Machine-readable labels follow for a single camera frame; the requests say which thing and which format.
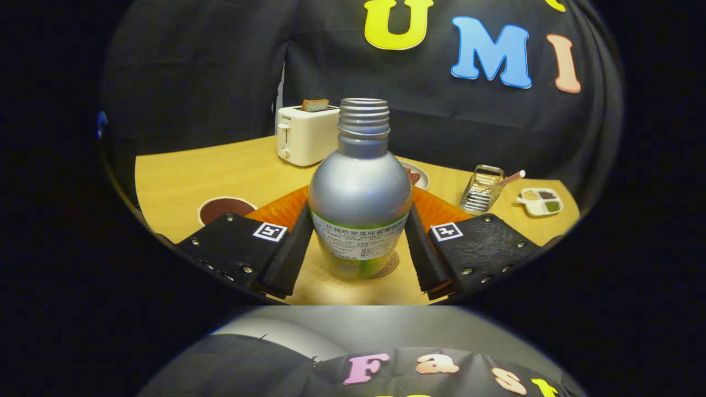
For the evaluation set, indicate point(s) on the small white plate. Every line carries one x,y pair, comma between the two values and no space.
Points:
423,177

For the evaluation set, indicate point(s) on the wooden table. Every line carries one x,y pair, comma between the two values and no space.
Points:
220,171

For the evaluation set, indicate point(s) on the silver bottle with green label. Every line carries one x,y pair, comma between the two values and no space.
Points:
358,193

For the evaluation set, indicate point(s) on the round cork coaster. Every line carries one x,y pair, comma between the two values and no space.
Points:
389,267

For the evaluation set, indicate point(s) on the pink straw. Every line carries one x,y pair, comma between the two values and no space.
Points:
510,178

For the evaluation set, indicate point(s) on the white divided dish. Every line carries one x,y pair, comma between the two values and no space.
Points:
540,203

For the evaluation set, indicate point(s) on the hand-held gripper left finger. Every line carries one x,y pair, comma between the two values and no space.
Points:
289,253

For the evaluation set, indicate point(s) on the brown toast slice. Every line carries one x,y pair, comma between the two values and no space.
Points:
315,105

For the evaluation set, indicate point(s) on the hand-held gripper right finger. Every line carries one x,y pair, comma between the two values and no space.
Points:
427,259

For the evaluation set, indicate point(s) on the white toaster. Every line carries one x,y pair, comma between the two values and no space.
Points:
309,138

